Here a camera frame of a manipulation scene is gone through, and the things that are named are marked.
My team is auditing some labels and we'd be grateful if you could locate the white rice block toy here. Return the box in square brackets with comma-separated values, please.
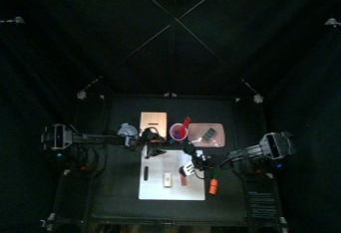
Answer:
[162, 172, 173, 188]

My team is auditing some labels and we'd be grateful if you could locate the red plastic cup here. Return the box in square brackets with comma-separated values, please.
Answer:
[169, 122, 190, 142]

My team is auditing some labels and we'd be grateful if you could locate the wooden tray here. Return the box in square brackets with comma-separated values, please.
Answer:
[186, 122, 226, 148]

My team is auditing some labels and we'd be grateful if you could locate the orange toy piece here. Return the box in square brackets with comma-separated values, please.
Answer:
[207, 177, 221, 196]

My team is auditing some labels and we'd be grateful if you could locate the white cutting board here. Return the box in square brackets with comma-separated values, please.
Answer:
[138, 148, 206, 202]

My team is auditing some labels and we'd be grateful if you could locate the white text label sticker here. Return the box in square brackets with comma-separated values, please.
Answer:
[246, 190, 280, 219]

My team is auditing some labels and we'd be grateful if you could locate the thin diagonal brace cable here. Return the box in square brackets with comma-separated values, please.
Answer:
[80, 0, 236, 95]
[123, 0, 261, 101]

